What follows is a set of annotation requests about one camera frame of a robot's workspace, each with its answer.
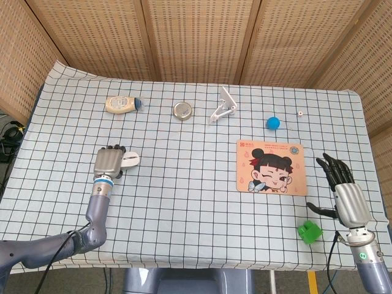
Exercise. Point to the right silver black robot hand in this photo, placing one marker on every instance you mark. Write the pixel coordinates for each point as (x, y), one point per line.
(352, 202)

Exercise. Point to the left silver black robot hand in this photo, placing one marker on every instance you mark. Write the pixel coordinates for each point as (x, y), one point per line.
(107, 162)

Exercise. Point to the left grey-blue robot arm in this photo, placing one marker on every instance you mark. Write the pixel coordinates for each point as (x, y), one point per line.
(95, 214)

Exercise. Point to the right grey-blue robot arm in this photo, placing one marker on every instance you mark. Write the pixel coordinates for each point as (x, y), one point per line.
(372, 263)

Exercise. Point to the cartoon girl mouse pad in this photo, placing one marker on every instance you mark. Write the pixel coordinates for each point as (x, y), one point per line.
(245, 171)

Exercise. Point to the green toy block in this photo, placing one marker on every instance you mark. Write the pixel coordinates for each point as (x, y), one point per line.
(310, 232)

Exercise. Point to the cream bottle with blue cap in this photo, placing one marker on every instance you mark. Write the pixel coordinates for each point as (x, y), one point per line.
(119, 105)

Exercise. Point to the blue checked tablecloth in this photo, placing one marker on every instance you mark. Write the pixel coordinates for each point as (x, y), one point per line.
(190, 199)

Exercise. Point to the round metal tin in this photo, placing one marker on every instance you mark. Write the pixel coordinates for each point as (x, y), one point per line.
(182, 111)

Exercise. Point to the blue ball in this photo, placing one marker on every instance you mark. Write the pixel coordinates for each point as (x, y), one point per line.
(272, 122)

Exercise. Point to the grey-blue robot torso base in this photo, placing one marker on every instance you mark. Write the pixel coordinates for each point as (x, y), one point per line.
(190, 281)

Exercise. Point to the woven bamboo folding screen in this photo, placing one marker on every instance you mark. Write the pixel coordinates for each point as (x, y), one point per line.
(196, 36)

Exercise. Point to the white plastic hinged bracket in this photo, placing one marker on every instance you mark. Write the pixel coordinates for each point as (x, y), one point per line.
(228, 99)

